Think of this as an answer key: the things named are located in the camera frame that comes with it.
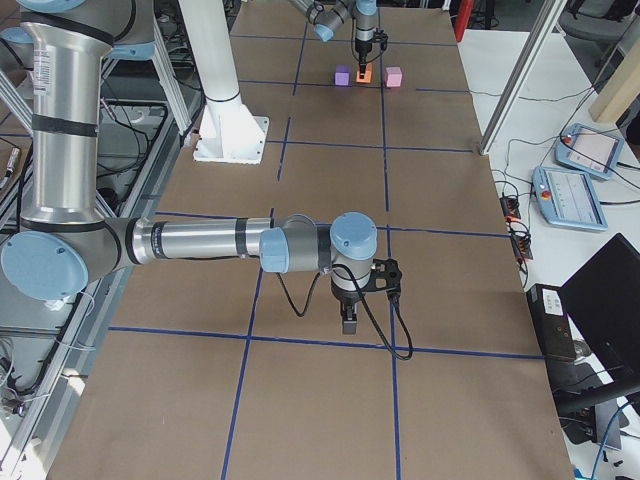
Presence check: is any orange block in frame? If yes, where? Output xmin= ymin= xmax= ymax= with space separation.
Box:
xmin=355 ymin=64 xmax=372 ymax=84

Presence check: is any purple block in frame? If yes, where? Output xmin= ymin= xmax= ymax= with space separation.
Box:
xmin=334 ymin=65 xmax=351 ymax=87

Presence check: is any pink block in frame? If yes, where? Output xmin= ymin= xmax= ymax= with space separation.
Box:
xmin=384 ymin=66 xmax=403 ymax=88

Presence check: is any brown paper table mat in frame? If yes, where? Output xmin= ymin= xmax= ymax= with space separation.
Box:
xmin=49 ymin=2 xmax=572 ymax=479

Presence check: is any orange black power strip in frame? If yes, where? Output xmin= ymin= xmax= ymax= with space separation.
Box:
xmin=500 ymin=195 xmax=533 ymax=265

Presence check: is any black computer box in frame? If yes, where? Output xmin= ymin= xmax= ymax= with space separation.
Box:
xmin=526 ymin=284 xmax=576 ymax=362

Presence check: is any far teach pendant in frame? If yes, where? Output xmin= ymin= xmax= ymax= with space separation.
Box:
xmin=555 ymin=123 xmax=623 ymax=180

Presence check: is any teach pendant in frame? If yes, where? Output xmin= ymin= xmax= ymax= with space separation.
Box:
xmin=532 ymin=166 xmax=608 ymax=232
xmin=555 ymin=123 xmax=623 ymax=180

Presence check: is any near teach pendant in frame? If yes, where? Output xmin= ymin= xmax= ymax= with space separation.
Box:
xmin=532 ymin=166 xmax=608 ymax=232

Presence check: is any black monitor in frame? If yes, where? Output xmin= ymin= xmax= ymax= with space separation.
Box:
xmin=556 ymin=233 xmax=639 ymax=415

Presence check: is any wooden beam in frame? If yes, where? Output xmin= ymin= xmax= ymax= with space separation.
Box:
xmin=589 ymin=15 xmax=639 ymax=123

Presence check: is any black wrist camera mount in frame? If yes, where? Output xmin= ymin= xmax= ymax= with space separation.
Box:
xmin=362 ymin=258 xmax=402 ymax=296

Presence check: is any white pedestal column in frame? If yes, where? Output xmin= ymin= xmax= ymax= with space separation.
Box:
xmin=179 ymin=0 xmax=269 ymax=164

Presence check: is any aluminium frame post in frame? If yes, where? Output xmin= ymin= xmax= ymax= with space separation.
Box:
xmin=479 ymin=0 xmax=566 ymax=155

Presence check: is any blue network cable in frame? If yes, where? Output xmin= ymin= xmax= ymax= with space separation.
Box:
xmin=588 ymin=399 xmax=630 ymax=480

